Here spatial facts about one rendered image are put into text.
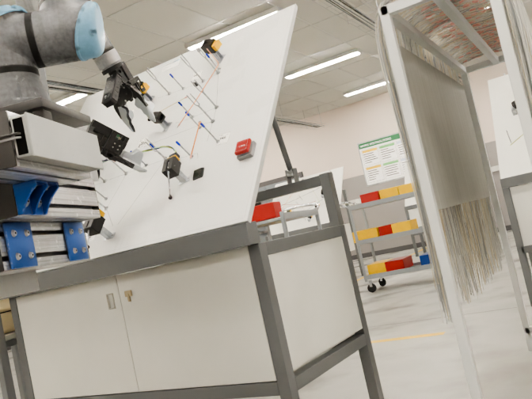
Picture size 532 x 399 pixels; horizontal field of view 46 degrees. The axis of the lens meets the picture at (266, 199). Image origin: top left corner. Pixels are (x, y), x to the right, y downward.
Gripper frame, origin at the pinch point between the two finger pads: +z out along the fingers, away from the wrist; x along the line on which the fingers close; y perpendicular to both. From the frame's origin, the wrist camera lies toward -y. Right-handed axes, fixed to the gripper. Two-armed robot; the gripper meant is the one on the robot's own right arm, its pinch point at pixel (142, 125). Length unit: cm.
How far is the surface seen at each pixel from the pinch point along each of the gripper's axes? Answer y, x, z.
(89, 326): -19, 50, 53
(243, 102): 29.6, -21.1, 11.6
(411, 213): 787, 154, 416
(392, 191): 450, 68, 232
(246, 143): 4.0, -27.3, 19.7
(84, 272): -15, 41, 34
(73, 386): -26, 66, 70
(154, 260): -19.3, 8.9, 37.1
